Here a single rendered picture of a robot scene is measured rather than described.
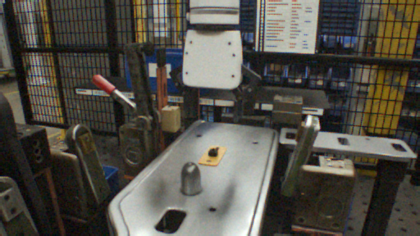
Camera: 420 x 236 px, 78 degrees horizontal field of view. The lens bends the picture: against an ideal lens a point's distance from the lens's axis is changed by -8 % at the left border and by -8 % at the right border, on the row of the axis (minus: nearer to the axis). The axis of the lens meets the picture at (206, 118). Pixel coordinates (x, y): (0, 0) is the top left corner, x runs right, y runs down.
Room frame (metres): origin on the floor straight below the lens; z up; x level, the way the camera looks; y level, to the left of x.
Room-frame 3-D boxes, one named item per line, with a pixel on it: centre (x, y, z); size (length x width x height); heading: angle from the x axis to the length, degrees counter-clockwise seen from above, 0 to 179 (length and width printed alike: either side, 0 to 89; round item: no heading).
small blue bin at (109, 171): (0.79, 0.36, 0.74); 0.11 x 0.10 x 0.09; 162
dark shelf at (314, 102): (0.98, 0.05, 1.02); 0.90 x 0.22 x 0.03; 72
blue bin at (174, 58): (1.00, 0.12, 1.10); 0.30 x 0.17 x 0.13; 66
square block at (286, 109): (0.72, -0.22, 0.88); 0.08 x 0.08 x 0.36; 72
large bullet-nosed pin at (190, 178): (0.38, 0.02, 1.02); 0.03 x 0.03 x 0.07
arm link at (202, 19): (0.50, -0.01, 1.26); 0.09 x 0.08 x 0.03; 72
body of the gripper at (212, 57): (0.50, -0.01, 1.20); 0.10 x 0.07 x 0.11; 72
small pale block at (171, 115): (0.62, 0.08, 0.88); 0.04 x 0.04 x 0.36; 72
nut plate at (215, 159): (0.50, -0.01, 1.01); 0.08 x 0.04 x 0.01; 163
